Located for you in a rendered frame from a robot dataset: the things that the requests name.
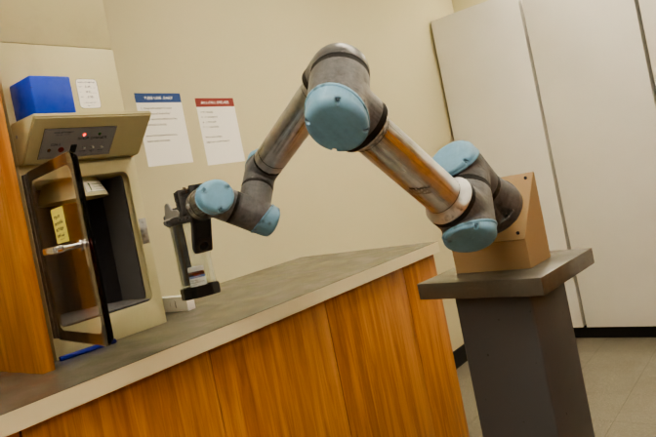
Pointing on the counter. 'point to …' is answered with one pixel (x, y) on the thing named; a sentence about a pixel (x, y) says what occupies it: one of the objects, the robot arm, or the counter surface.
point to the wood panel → (19, 279)
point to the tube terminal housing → (54, 62)
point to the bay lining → (116, 244)
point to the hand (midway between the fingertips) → (185, 221)
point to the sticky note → (60, 224)
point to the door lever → (62, 248)
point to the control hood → (23, 143)
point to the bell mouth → (94, 188)
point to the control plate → (60, 138)
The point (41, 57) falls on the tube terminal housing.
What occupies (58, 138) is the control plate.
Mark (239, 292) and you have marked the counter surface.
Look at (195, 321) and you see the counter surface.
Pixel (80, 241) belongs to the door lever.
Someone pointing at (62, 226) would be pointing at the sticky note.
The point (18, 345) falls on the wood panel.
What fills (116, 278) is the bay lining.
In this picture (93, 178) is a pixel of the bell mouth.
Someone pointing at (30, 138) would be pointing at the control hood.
